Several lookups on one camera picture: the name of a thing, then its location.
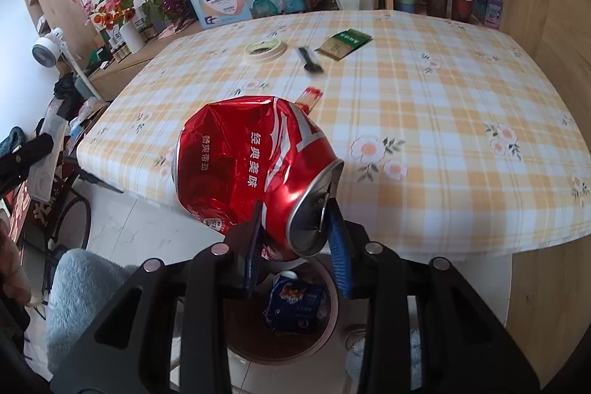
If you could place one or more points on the dark green tea packet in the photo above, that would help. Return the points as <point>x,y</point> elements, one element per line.
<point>346,43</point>

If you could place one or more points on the dark cloth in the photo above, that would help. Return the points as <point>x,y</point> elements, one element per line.
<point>67,91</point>

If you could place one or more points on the light blue fluffy cushion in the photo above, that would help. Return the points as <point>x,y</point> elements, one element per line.
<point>83,292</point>

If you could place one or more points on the black plastic spoon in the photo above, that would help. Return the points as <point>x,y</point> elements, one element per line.
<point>310,64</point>

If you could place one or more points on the yellow checked floral tablecloth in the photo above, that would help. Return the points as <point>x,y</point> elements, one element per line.
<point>438,121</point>

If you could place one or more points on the roll of pale tape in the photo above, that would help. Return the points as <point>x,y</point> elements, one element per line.
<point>265,58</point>

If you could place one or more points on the crushed red drink can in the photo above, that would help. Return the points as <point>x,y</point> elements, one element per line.
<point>240,163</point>

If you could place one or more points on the person's left hand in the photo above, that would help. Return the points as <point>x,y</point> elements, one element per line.
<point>9,264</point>

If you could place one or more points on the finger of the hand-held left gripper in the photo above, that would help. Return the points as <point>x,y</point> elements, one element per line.
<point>27,149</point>

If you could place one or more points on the small purple box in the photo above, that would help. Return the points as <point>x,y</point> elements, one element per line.
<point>489,8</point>

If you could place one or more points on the brown round waste bin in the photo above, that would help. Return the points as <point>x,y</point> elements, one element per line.
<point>277,348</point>

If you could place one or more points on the crumpled blue snack packet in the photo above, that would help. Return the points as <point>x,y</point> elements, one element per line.
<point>293,304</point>

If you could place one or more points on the brown glass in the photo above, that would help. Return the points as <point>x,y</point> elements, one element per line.
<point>436,4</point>

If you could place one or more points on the small white fan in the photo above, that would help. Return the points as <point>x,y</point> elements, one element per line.
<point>46,51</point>

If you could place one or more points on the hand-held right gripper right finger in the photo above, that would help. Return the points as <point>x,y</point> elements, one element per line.
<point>339,255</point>

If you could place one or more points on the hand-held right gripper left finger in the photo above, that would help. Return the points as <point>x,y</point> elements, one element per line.
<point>251,255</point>

